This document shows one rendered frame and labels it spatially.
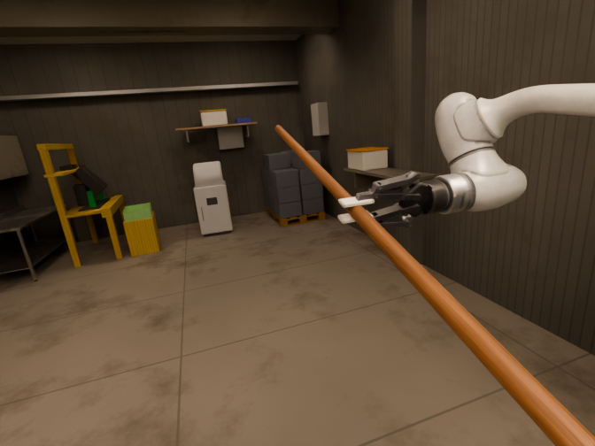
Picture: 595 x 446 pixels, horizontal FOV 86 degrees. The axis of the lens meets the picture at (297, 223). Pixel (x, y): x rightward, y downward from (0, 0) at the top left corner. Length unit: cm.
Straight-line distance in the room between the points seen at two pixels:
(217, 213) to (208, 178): 62
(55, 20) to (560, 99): 497
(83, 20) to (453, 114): 468
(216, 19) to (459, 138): 447
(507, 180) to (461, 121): 17
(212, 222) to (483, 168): 523
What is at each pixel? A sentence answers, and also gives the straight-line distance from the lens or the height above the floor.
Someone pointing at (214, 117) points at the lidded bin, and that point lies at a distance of 628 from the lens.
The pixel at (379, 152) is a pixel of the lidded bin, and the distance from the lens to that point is 391.
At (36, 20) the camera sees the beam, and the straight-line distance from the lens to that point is 523.
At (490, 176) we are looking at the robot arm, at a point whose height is 151.
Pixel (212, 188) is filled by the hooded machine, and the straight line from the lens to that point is 566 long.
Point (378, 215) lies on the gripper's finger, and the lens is 72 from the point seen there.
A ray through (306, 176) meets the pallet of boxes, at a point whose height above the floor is 85.
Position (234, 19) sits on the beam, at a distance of 510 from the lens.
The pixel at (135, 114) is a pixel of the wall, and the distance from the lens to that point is 690.
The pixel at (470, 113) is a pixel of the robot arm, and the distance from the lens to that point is 85.
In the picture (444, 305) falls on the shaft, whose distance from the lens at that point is 47.
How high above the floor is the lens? 164
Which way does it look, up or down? 16 degrees down
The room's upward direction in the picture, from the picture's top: 5 degrees counter-clockwise
